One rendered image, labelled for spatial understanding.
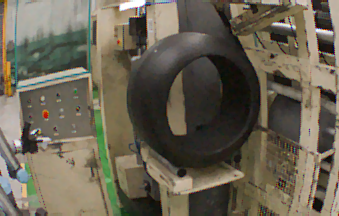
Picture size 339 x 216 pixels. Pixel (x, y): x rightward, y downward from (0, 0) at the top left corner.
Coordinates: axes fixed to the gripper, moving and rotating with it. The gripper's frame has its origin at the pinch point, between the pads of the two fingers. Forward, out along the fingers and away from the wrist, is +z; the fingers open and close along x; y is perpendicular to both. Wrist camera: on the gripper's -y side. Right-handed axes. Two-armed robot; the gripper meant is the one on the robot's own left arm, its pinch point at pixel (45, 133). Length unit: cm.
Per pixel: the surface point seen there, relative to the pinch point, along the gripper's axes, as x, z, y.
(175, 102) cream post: 29, 65, -9
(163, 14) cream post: 22, 63, -54
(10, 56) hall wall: -828, 304, 108
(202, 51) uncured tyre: 59, 45, -42
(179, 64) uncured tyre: 56, 36, -37
